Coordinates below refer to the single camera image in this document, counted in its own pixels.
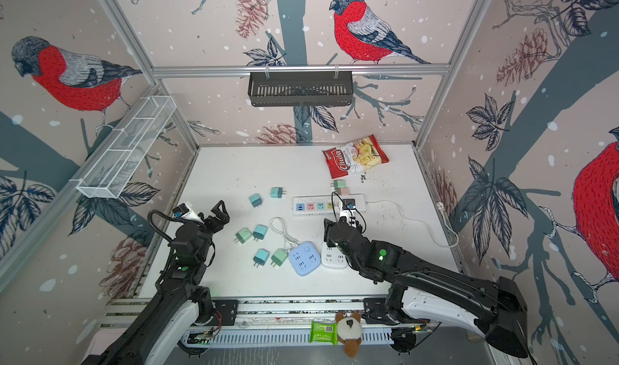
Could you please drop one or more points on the green wet wipes pack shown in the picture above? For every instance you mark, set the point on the green wet wipes pack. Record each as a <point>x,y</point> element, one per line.
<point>323,332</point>

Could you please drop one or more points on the light green usb charger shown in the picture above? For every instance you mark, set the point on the light green usb charger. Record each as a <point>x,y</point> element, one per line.
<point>279,257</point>

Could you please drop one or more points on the white square power socket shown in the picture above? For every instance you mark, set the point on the white square power socket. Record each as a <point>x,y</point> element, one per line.
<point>332,258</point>

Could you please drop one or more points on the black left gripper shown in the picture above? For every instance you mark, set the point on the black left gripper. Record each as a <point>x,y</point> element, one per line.
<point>218,225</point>

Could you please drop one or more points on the blue square power socket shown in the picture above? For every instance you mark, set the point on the blue square power socket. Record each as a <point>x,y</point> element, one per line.
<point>305,258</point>

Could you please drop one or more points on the white wire mesh shelf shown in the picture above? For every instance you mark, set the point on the white wire mesh shelf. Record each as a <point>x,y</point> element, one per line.
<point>130,144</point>

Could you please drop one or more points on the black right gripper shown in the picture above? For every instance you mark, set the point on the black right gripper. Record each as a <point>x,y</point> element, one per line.
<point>329,229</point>

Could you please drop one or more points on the brown plush toy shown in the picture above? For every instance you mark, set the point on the brown plush toy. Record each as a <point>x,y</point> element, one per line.
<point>349,331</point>

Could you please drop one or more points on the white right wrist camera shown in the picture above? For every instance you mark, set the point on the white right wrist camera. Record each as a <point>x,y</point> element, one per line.
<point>347,210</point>

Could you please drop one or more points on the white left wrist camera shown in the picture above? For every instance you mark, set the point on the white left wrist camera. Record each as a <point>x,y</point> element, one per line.
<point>184,212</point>

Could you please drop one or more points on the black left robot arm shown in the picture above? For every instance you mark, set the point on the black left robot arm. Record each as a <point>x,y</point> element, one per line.
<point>180,300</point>

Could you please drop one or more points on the teal usb charger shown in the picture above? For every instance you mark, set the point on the teal usb charger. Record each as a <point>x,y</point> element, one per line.
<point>261,258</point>
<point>277,192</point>
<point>260,232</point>
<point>255,200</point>

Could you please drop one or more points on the black hanging wire basket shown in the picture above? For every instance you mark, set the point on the black hanging wire basket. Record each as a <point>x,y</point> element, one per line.
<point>301,89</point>

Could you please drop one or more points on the red cassava chips bag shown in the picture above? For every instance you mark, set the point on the red cassava chips bag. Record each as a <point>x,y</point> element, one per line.
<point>355,157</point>

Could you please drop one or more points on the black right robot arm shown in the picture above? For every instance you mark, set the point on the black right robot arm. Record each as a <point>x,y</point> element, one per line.
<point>421,291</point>

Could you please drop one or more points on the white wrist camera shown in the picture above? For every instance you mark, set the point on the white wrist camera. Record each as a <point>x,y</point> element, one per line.
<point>347,210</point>
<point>184,212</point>

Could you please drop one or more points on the white long power strip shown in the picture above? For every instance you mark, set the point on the white long power strip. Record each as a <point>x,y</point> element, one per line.
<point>325,205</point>

